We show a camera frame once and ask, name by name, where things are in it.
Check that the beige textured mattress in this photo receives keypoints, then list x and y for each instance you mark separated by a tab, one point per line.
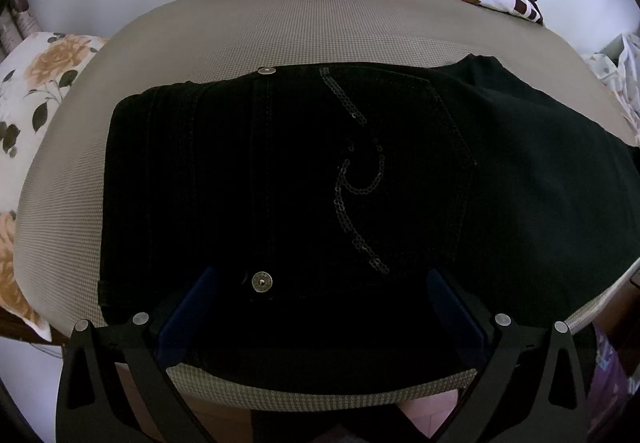
59	218

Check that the white floral pillow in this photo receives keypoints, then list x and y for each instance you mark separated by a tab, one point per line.
35	78

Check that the black pants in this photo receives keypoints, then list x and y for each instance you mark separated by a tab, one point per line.
337	228

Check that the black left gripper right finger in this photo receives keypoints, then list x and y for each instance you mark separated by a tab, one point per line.
528	386

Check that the white dotted crumpled sheet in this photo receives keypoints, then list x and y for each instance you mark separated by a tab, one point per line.
621	77

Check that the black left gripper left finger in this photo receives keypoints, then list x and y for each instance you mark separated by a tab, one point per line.
92	403

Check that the brown striped headboard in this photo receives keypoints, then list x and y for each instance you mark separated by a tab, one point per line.
17	23

